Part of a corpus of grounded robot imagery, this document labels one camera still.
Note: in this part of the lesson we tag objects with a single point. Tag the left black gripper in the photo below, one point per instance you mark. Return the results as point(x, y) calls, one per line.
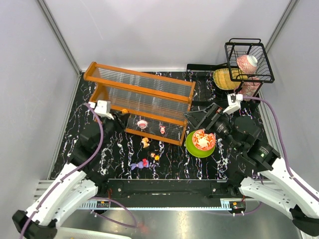
point(115, 118)

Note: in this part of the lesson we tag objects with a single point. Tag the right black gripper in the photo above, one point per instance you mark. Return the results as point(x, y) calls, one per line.
point(209, 117)

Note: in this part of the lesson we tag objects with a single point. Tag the pink hat girl toy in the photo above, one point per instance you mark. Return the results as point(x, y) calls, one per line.
point(142, 124)

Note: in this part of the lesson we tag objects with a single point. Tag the yellow rabbit toy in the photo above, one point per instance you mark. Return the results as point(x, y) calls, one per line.
point(145, 142)

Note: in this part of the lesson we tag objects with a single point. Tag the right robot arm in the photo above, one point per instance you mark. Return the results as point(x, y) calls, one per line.
point(298, 200)

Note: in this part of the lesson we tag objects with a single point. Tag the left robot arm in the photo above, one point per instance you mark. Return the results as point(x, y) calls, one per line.
point(76, 184)

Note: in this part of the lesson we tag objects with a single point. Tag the orange wooden glass shelf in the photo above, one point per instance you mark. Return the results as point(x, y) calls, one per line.
point(161, 101)

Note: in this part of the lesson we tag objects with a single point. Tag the red patterned bowl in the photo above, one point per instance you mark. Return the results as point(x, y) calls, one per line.
point(203, 141)

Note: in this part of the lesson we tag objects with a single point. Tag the yellow woven plate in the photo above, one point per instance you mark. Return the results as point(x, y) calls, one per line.
point(228, 81)

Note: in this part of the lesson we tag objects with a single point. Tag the pink piglet toy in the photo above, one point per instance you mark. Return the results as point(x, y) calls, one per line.
point(162, 129)

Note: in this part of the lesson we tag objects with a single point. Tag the green plastic plate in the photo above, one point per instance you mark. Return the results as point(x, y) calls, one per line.
point(195, 151)

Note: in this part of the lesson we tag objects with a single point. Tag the pink patterned cup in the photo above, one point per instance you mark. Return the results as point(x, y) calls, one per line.
point(250, 88)

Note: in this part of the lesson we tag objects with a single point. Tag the purple donkey toy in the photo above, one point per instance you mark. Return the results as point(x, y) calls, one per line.
point(140, 165)

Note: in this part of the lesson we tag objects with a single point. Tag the black hair princess toy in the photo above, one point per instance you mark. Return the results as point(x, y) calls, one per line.
point(155, 157)

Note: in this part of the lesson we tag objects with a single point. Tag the pink patterned bowl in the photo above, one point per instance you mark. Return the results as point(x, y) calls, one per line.
point(247, 64)

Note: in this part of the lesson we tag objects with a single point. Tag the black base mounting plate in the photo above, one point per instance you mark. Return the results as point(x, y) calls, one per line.
point(120, 188)

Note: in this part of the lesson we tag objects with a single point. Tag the white plastic bin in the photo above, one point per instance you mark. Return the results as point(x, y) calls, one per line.
point(72, 233)

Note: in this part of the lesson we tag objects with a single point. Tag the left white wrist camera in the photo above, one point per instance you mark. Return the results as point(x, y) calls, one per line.
point(102, 108)

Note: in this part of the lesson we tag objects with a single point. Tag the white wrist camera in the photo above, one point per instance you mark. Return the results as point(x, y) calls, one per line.
point(234, 103)
point(102, 108)

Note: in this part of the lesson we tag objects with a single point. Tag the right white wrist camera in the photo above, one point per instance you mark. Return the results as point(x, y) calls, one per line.
point(234, 103)

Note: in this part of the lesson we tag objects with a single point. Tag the black wire dish rack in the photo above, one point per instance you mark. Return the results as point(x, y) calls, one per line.
point(234, 48)

